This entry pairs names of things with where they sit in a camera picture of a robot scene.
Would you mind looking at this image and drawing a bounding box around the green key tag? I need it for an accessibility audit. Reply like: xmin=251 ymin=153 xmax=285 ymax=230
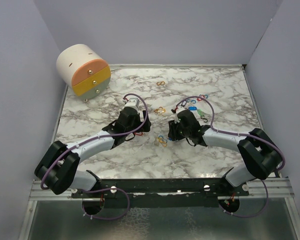
xmin=196 ymin=109 xmax=205 ymax=117

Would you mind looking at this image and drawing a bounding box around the black mounting base bar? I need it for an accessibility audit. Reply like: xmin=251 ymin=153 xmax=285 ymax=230
xmin=71 ymin=178 xmax=249 ymax=209

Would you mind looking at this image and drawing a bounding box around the blue key tag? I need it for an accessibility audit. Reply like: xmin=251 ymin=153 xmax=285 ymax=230
xmin=188 ymin=106 xmax=197 ymax=111

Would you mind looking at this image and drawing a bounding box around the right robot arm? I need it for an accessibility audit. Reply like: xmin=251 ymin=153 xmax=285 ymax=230
xmin=168 ymin=109 xmax=284 ymax=196

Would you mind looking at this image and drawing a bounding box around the black S carabiner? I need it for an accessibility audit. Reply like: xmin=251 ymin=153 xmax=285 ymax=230
xmin=200 ymin=116 xmax=208 ymax=123

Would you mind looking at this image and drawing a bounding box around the aluminium rail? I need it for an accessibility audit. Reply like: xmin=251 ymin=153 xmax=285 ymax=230
xmin=29 ymin=176 xmax=293 ymax=201

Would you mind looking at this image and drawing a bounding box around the orange blue carabiner cluster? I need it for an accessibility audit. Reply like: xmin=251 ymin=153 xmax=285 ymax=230
xmin=157 ymin=135 xmax=168 ymax=147

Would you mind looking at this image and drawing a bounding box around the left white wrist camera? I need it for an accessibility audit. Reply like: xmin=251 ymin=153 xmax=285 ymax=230
xmin=124 ymin=98 xmax=140 ymax=111

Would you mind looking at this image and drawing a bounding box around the purple cable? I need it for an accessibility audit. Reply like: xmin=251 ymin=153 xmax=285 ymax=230
xmin=173 ymin=98 xmax=286 ymax=218
xmin=41 ymin=93 xmax=149 ymax=221

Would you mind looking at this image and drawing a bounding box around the round three-drawer storage box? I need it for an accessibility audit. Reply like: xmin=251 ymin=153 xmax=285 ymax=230
xmin=56 ymin=44 xmax=111 ymax=102

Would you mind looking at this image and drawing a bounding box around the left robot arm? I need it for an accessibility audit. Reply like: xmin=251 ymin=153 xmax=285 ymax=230
xmin=34 ymin=106 xmax=151 ymax=198

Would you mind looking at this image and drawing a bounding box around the red key tag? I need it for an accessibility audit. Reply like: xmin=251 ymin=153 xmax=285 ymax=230
xmin=134 ymin=132 xmax=144 ymax=136
xmin=197 ymin=94 xmax=205 ymax=102

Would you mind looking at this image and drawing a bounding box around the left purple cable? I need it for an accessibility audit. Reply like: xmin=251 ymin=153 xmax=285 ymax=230
xmin=41 ymin=93 xmax=149 ymax=221

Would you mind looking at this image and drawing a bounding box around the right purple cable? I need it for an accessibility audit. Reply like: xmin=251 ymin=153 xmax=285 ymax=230
xmin=173 ymin=98 xmax=286 ymax=218

